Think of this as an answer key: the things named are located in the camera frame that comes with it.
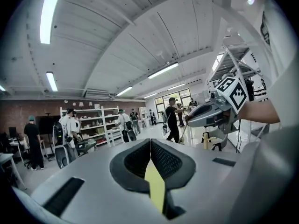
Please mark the narrow white shelving unit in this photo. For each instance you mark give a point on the narrow white shelving unit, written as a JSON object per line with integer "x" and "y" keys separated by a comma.
{"x": 143, "y": 115}

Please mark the grey metal rack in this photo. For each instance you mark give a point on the grey metal rack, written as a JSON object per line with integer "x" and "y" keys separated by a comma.
{"x": 230, "y": 62}

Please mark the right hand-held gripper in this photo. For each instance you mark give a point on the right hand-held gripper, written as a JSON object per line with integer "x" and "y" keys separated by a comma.
{"x": 224, "y": 104}

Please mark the grey chair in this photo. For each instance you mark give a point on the grey chair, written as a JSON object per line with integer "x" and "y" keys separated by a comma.
{"x": 61, "y": 156}

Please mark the white air conditioner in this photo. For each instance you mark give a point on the white air conditioner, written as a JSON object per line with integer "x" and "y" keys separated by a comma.
{"x": 97, "y": 94}

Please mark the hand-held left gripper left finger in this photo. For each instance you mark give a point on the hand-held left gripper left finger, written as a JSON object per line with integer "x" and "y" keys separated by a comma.
{"x": 121, "y": 169}

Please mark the person's white shirt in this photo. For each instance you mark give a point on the person's white shirt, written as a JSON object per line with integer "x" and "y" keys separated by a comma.
{"x": 268, "y": 171}

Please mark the white side table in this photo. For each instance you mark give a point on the white side table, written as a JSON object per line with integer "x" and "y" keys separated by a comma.
{"x": 5, "y": 157}

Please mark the broom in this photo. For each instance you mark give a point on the broom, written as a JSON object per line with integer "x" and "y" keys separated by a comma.
{"x": 182, "y": 134}

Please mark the person's right forearm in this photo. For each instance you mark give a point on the person's right forearm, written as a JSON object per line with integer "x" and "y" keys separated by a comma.
{"x": 259, "y": 112}

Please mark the black computer monitor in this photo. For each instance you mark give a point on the black computer monitor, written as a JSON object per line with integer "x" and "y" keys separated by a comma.
{"x": 12, "y": 132}

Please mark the black framed window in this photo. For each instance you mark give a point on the black framed window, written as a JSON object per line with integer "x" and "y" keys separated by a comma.
{"x": 181, "y": 97}

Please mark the large black screen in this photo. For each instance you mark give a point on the large black screen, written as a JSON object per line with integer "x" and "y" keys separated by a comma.
{"x": 45, "y": 125}

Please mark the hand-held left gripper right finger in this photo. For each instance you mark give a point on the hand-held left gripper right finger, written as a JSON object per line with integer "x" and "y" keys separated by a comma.
{"x": 177, "y": 169}

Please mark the long ceiling light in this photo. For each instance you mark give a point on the long ceiling light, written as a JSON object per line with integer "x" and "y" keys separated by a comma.
{"x": 163, "y": 71}
{"x": 51, "y": 81}
{"x": 124, "y": 91}
{"x": 176, "y": 86}
{"x": 2, "y": 88}
{"x": 47, "y": 15}
{"x": 150, "y": 95}

